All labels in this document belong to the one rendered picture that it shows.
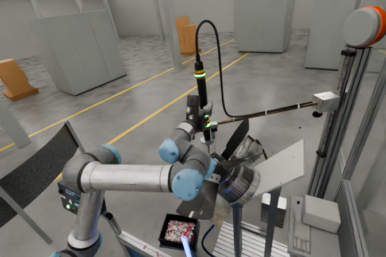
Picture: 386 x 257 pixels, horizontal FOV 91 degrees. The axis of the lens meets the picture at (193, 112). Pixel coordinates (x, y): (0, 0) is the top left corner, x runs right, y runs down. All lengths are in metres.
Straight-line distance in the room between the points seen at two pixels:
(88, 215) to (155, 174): 0.44
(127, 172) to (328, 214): 1.13
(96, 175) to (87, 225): 0.35
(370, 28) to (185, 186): 0.92
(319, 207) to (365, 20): 0.96
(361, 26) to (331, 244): 1.08
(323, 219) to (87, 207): 1.18
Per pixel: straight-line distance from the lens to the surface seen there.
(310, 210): 1.38
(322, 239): 1.43
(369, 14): 1.08
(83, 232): 0.99
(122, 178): 0.60
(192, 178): 0.50
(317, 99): 1.13
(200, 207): 1.04
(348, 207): 1.43
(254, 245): 2.20
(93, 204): 0.91
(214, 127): 0.92
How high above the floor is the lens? 2.06
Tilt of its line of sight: 30 degrees down
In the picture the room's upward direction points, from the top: 9 degrees counter-clockwise
